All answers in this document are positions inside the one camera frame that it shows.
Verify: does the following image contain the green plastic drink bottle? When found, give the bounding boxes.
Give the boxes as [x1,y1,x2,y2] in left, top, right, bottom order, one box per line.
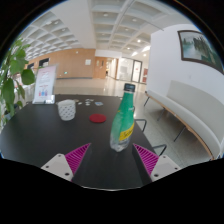
[109,83,137,153]

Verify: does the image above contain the dark-framed landscape picture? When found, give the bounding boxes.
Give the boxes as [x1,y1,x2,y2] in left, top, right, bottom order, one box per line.
[177,29,224,75]

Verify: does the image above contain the ceiling lights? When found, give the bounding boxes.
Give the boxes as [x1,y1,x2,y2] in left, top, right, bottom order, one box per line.
[43,11,151,56]

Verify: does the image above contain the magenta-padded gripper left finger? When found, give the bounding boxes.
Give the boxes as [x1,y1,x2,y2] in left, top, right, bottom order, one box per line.
[40,142,93,188]

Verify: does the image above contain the glass double door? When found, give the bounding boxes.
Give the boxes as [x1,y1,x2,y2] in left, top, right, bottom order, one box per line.
[116,57,144,84]

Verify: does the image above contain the white dotted cup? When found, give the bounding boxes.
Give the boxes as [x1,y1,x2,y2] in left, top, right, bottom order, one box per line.
[56,99,77,122]

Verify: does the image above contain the long white bench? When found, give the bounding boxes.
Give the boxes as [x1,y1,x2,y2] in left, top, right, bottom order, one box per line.
[143,79,224,160]

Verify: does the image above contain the black metal chair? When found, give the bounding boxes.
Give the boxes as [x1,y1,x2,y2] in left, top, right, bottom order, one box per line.
[151,143,168,157]
[134,118,148,133]

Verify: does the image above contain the green leafy plant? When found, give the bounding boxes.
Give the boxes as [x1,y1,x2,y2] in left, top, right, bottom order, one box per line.
[0,38,37,128]

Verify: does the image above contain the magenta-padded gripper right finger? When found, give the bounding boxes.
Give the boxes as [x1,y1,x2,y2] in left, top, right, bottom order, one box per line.
[131,142,183,187]

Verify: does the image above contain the flat round red coaster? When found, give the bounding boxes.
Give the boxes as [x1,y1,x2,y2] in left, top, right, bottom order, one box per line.
[88,113,108,124]

